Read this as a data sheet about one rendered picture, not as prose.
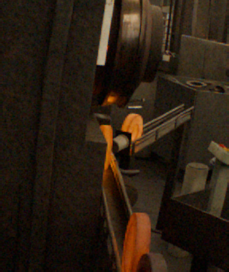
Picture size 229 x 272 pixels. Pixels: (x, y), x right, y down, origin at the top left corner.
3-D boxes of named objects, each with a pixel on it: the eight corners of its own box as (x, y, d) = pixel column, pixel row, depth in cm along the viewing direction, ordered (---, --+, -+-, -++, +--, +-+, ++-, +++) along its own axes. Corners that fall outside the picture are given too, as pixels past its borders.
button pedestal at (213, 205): (195, 260, 263) (219, 152, 251) (184, 242, 286) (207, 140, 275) (223, 261, 265) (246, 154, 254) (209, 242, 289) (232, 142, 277)
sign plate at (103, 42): (96, 64, 131) (106, -2, 128) (87, 55, 157) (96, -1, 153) (105, 65, 132) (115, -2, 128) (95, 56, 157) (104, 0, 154)
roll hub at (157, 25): (142, 87, 168) (153, 4, 163) (129, 75, 195) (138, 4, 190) (160, 89, 169) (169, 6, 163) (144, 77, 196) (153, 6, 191)
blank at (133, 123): (122, 156, 232) (130, 157, 231) (116, 131, 222) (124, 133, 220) (138, 130, 241) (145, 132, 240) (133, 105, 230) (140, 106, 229)
